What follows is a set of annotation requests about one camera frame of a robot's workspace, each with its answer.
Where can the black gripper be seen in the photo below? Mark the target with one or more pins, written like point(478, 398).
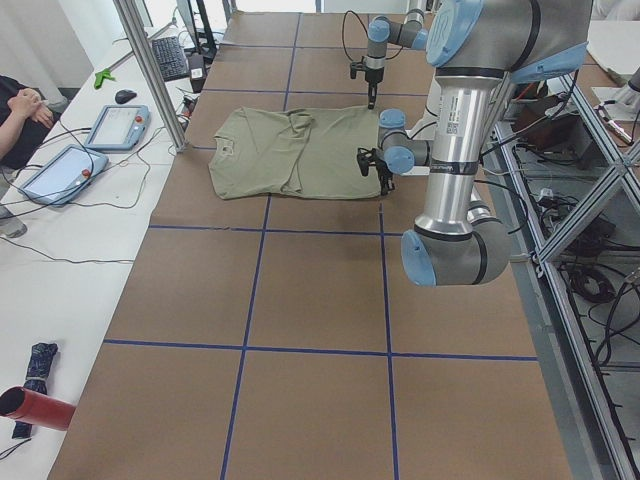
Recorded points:
point(373, 75)
point(381, 167)

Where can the olive green long-sleeve shirt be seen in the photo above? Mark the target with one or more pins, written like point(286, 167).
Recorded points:
point(307, 153)

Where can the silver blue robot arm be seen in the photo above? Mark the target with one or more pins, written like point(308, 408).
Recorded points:
point(473, 47)
point(382, 31)

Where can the black keyboard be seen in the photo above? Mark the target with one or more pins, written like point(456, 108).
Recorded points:
point(170, 57)

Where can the black computer mouse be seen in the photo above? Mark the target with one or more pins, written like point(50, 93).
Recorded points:
point(124, 96)

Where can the blue teach pendant far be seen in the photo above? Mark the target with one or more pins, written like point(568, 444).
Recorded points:
point(118, 128)

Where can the blue teach pendant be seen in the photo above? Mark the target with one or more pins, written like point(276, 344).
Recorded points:
point(118, 128)
point(62, 178)

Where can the green plastic clamp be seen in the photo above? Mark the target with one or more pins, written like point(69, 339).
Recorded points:
point(101, 77)

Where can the blue teach pendant near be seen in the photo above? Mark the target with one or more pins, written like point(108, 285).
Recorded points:
point(62, 178)

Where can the seated person in black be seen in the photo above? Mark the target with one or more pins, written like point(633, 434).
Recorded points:
point(25, 123)

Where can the folded dark blue umbrella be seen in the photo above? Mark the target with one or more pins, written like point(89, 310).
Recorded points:
point(38, 370)

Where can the red cylinder tube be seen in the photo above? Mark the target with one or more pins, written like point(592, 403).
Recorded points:
point(32, 407)

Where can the aluminium frame post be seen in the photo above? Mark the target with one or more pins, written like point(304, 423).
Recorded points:
point(141, 47)

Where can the aluminium frame side rail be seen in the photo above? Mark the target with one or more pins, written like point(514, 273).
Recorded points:
point(576, 203)

